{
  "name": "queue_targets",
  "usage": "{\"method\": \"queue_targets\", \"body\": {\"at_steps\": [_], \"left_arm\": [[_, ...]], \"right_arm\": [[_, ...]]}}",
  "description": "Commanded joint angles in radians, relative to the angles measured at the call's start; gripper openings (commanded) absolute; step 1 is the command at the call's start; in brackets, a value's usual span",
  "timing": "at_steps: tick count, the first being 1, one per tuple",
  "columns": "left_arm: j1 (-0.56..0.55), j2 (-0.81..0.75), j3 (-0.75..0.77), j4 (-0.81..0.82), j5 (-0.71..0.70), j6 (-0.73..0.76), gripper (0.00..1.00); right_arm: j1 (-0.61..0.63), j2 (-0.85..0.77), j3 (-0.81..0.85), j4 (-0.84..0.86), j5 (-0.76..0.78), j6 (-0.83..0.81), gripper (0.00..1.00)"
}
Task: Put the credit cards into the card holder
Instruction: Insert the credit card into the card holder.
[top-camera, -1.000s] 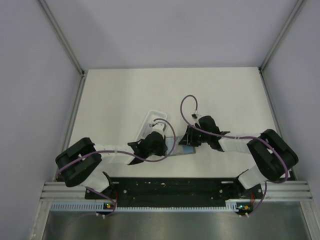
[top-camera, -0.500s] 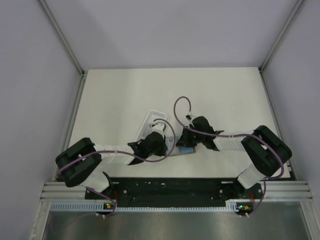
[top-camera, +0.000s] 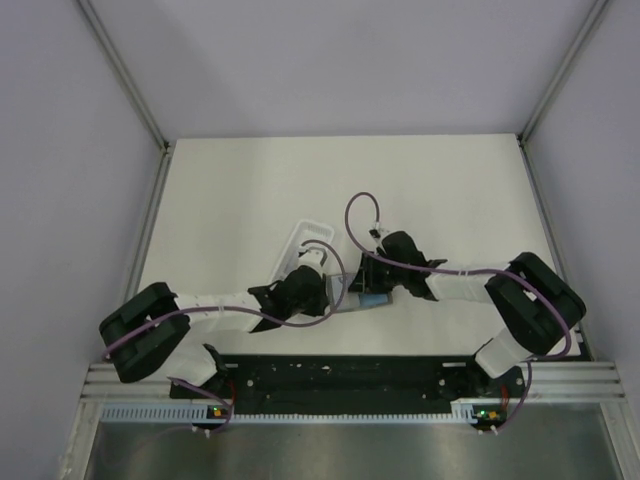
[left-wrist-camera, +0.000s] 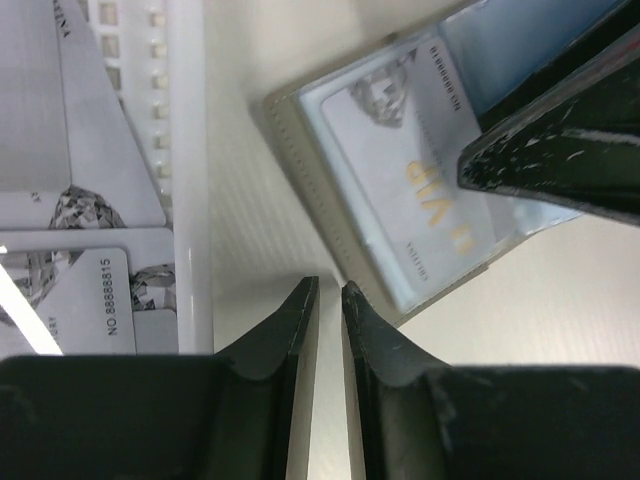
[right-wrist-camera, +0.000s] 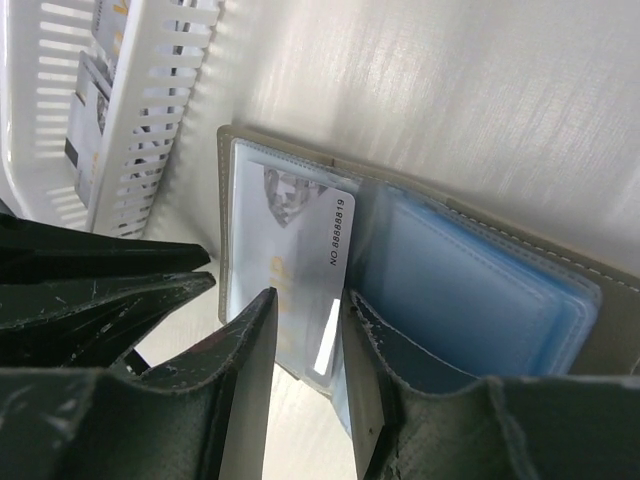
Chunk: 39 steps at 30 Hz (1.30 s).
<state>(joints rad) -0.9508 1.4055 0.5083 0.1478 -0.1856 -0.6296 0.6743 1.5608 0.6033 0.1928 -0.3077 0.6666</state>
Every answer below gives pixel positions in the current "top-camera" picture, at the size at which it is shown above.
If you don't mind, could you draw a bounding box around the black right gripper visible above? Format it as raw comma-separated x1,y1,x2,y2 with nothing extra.
349,251,408,294

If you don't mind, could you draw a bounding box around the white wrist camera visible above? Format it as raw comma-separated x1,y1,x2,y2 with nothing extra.
297,244,328,270
369,222,389,242

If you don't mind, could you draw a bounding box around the white plastic basket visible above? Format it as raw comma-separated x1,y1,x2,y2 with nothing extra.
270,219,335,282

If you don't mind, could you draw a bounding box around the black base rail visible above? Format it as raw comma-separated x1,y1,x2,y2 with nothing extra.
168,352,532,416

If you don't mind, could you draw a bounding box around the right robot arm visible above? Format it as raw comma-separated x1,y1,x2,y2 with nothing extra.
351,227,587,396

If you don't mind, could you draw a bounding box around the white slotted cable duct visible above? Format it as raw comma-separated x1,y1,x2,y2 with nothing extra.
100,403,481,426

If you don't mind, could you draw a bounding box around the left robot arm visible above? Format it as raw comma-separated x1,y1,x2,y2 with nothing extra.
98,265,329,397

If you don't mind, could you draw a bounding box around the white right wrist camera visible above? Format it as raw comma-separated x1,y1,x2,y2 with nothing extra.
369,222,389,242

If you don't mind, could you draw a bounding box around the grey card holder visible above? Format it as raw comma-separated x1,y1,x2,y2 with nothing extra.
327,274,393,313

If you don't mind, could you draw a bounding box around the aluminium frame post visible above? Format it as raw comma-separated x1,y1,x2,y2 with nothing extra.
73,0,170,153
518,0,614,148

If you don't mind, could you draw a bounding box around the right aluminium frame post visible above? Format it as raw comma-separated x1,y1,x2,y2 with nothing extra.
518,0,614,148

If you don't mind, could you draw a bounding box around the left aluminium frame post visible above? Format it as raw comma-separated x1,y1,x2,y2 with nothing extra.
73,0,170,153

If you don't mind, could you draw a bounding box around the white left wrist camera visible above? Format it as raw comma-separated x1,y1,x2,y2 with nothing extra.
297,244,328,270

